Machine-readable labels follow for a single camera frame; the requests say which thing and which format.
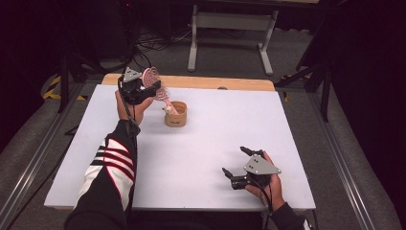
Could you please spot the dark round table grommet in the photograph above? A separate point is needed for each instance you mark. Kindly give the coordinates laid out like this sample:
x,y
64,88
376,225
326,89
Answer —
x,y
222,87

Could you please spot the black metal stand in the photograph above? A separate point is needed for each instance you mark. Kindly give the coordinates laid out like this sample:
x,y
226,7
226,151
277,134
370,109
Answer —
x,y
64,83
325,92

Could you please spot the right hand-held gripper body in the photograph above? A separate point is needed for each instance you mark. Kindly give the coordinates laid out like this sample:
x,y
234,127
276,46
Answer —
x,y
260,166

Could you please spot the person's right hand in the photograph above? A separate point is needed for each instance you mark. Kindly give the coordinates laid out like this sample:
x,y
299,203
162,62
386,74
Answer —
x,y
273,195

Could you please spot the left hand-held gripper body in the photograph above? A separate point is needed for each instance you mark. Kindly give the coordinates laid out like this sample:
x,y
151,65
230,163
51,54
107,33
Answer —
x,y
131,86

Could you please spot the person's dark lap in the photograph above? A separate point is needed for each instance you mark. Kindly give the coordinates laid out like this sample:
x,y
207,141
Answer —
x,y
198,222

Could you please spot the grey metal desk frame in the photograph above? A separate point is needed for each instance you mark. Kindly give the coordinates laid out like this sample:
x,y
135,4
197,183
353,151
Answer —
x,y
233,21

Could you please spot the person's left hand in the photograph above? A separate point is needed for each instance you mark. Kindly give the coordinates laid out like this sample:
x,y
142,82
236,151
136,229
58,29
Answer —
x,y
134,111

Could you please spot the yellow black hazard tape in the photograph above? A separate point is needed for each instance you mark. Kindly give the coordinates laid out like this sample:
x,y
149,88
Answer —
x,y
54,86

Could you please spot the wooden table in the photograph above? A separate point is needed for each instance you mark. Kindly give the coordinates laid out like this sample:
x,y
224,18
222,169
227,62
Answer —
x,y
207,82

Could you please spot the aluminium floor rail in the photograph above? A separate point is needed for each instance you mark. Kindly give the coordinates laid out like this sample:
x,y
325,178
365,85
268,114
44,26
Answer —
x,y
344,166
38,159

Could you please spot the pink hairbrush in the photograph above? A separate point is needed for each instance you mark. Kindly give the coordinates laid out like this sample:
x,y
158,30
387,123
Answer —
x,y
150,75

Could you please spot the white table cover board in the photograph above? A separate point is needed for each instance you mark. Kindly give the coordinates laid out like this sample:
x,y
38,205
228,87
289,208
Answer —
x,y
198,166

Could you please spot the tan cup with animal figure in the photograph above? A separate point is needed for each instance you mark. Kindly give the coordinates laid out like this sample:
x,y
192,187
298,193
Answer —
x,y
175,121

